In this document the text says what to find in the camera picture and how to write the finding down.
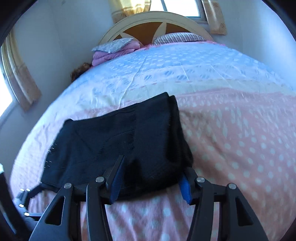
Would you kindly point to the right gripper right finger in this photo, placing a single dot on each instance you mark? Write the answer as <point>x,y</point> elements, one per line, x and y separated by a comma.
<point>188,186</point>

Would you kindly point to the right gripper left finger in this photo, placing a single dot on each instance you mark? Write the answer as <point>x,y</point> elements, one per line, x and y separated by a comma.
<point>113,181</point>

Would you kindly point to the black pants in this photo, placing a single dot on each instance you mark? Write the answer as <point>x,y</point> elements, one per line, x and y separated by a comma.
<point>148,134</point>

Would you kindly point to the pink polka dot bedspread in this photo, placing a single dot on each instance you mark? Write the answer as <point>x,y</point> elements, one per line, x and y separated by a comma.
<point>237,116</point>

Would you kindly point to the brown plush toy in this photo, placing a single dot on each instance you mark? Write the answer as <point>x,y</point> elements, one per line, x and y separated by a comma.
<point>76,73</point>

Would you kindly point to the folded pink blanket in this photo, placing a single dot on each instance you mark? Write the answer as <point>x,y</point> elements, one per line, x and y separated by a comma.
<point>100,57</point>

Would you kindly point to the beige curtain side right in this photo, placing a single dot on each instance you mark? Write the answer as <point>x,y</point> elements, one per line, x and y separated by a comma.
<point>19,78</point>

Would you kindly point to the side window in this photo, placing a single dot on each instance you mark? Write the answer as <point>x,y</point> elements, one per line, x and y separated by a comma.
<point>8,100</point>

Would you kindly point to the grey patterned pillow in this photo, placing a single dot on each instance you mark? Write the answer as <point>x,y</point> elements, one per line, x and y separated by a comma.
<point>113,46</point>

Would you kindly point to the striped pillow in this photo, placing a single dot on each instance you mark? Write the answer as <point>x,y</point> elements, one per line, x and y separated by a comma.
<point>181,37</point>

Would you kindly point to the cream wooden headboard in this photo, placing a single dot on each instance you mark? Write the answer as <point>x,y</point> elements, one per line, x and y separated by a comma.
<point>145,27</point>

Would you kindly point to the beige curtain far right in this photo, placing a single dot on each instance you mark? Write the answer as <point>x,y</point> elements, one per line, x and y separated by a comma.
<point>214,17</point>

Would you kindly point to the yellow curtain by headboard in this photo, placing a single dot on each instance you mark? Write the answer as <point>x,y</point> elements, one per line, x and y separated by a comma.
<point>121,9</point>

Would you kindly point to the headboard window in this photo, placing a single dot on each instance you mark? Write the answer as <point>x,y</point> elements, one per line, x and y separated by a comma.
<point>192,9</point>

